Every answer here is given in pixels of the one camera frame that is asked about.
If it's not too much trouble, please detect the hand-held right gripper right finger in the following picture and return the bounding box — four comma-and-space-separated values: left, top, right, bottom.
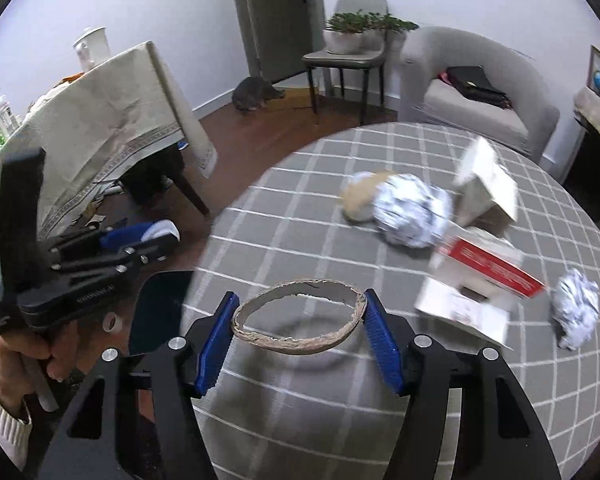
362, 288, 553, 480

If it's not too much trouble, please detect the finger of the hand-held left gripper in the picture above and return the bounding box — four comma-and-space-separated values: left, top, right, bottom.
45, 227, 112, 257
55, 236, 180, 274

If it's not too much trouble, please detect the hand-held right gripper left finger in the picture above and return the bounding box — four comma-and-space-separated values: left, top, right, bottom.
37, 291, 241, 480

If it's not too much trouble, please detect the torn cardboard ring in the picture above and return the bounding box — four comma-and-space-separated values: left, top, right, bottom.
230, 278, 368, 356

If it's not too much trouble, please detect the red and white carton box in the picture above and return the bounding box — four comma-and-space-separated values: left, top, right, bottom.
414, 227, 548, 351

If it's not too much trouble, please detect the person's left forearm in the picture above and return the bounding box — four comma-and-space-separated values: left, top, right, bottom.
0, 375, 33, 461

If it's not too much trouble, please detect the person's left hand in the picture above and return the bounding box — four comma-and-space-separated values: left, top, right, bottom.
0, 327, 88, 411

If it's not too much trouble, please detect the dark wooden dining table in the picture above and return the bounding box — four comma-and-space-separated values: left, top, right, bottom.
122, 142, 211, 217

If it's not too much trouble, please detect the table with beige cloth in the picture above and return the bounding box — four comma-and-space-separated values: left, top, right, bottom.
0, 40, 218, 291

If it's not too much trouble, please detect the large crumpled foil ball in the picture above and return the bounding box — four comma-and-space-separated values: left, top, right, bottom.
372, 173, 453, 249

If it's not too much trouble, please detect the crumpled brown paper ball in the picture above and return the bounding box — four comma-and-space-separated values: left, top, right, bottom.
341, 170, 398, 224

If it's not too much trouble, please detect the plain white carton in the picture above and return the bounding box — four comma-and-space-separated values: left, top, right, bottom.
452, 136, 520, 228

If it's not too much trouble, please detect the grey cat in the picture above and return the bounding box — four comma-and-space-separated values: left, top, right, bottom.
231, 76, 287, 113

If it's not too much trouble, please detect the small crumpled foil ball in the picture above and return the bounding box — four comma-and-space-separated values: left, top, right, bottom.
552, 267, 600, 351

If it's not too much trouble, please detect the white kettle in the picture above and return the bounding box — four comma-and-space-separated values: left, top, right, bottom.
72, 27, 112, 72

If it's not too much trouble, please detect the grey armchair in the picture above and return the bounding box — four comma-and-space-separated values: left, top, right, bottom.
397, 26, 561, 161

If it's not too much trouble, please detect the grey door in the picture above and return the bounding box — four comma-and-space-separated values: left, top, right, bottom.
227, 0, 326, 83

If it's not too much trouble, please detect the grey dining chair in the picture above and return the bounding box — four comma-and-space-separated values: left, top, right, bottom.
301, 0, 388, 126

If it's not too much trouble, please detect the black handbag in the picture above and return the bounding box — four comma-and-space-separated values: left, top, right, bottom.
445, 65, 511, 108

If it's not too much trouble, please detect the potted plant in white pot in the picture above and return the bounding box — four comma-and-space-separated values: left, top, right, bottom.
362, 14, 421, 48
324, 12, 366, 56

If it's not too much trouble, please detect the beige fringed cabinet cloth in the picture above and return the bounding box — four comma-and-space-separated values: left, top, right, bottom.
572, 86, 600, 161

